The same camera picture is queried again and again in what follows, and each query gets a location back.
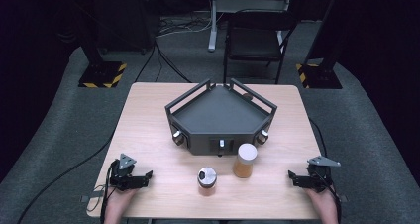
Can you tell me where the bundle of floor cables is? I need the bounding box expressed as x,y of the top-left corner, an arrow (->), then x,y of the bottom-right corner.
156,15 -> 213,39

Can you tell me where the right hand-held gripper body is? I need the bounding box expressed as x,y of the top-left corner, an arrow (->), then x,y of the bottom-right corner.
302,155 -> 342,194

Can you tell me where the black folding chair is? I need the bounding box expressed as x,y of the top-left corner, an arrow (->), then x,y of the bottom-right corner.
223,8 -> 298,85

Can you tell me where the left hand-held gripper cable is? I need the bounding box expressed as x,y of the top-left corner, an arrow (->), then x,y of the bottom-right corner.
86,160 -> 117,224

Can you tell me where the black corner rack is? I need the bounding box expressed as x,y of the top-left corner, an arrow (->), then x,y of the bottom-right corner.
163,77 -> 278,158

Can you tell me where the hand-held gripper cable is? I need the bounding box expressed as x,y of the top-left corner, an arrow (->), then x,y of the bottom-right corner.
313,169 -> 343,224
86,160 -> 117,224

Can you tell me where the person's right hand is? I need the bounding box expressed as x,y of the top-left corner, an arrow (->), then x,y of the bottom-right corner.
304,186 -> 337,216

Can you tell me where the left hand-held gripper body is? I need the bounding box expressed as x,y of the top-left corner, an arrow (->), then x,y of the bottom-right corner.
109,153 -> 144,191

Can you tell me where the right hand-held gripper cable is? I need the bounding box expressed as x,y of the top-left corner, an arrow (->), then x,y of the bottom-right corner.
313,169 -> 343,224

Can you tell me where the long black floor cable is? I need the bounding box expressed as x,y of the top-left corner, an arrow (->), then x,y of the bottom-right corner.
16,129 -> 116,224

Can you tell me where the thin black floor cable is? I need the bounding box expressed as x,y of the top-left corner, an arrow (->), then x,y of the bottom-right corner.
308,117 -> 329,158

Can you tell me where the white metal stand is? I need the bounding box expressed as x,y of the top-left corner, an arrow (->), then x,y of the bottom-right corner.
207,0 -> 295,53

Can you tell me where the silver-lidded red spice jar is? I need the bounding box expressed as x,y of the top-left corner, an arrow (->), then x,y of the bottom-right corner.
196,167 -> 218,197

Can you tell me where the person's left hand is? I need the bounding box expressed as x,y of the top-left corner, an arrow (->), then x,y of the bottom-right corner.
107,184 -> 141,216

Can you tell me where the black stand with striped base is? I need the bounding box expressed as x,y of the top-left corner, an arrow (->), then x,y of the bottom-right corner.
77,0 -> 128,89
295,0 -> 344,90

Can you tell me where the white-lidded orange spice jar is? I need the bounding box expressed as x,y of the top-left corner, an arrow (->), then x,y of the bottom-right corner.
232,143 -> 259,179

